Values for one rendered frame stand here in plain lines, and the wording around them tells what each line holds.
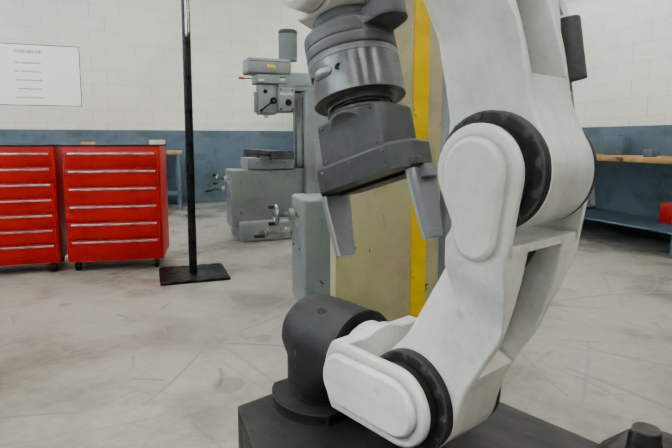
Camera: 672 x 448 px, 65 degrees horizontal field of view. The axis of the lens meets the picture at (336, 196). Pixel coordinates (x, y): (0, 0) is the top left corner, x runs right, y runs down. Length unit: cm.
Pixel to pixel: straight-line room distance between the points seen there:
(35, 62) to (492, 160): 877
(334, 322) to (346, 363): 11
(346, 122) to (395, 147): 6
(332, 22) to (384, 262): 152
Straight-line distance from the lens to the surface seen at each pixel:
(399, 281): 199
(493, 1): 66
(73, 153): 453
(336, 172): 48
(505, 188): 60
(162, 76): 905
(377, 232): 191
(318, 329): 92
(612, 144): 650
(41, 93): 912
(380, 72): 48
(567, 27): 91
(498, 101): 65
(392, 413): 77
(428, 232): 44
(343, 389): 84
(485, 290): 65
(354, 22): 49
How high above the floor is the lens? 105
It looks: 6 degrees down
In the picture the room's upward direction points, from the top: straight up
